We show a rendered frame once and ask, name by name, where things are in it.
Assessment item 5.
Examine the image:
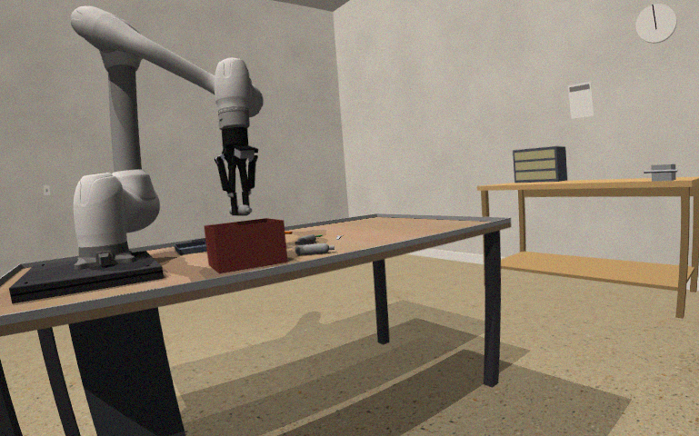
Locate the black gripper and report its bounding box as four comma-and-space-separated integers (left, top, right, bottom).
215, 127, 258, 215

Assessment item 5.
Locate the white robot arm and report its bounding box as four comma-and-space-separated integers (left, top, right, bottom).
70, 6, 264, 270

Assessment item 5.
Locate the dark table edge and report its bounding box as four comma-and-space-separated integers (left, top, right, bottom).
0, 213, 511, 325

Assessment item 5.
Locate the red open box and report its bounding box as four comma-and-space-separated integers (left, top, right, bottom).
205, 218, 288, 273

